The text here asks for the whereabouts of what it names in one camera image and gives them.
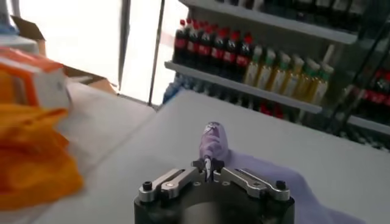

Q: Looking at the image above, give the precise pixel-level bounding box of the purple t-shirt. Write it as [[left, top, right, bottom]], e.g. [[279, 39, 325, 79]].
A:
[[197, 121, 366, 224]]

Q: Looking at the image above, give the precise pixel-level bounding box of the red cap cola bottle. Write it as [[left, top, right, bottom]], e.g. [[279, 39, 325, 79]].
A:
[[224, 30, 240, 79], [173, 19, 187, 65], [210, 29, 226, 75], [236, 33, 254, 82], [185, 23, 199, 68], [197, 26, 213, 71]]

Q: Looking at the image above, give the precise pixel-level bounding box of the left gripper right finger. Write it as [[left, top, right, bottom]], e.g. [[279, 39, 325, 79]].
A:
[[211, 159, 291, 202]]

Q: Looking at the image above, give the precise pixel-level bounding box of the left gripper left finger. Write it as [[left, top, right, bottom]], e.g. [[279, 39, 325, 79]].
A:
[[138, 158, 208, 204]]

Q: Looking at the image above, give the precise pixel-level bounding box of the black slanted pole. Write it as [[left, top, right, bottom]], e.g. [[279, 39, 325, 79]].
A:
[[148, 0, 165, 106]]

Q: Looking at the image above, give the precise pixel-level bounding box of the grey slanted beam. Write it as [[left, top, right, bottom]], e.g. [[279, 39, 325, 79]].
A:
[[118, 0, 132, 91]]

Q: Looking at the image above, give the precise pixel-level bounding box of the orange white carton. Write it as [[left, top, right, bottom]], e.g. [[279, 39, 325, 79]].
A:
[[0, 47, 73, 109]]

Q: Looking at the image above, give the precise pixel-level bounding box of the grey metal shelf rack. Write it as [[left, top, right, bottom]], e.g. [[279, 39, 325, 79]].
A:
[[322, 0, 390, 152], [163, 0, 360, 128]]

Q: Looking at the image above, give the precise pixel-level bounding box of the orange cloth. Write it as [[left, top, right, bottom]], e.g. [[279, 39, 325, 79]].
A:
[[0, 103, 85, 211]]

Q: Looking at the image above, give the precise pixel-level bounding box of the yellow juice bottle white cap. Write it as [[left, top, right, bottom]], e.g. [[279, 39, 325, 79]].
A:
[[306, 62, 335, 106], [255, 48, 277, 89], [243, 45, 263, 86], [294, 59, 320, 101], [280, 54, 305, 97], [268, 51, 290, 94]]

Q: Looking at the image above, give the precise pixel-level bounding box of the open cardboard box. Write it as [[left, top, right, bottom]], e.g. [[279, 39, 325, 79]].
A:
[[10, 15, 118, 96]]

